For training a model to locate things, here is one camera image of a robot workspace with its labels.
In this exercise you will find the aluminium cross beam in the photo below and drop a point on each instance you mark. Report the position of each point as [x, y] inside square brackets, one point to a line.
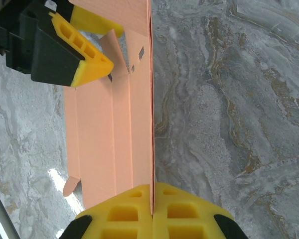
[0, 211]

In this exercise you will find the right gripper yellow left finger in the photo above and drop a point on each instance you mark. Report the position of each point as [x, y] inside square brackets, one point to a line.
[119, 219]

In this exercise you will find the orange paper box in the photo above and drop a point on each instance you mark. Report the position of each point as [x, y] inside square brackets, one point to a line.
[102, 137]

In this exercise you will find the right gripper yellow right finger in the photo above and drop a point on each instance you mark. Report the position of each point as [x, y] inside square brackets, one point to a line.
[189, 219]

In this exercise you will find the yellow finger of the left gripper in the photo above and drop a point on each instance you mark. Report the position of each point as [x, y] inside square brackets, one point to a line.
[57, 59]
[97, 22]

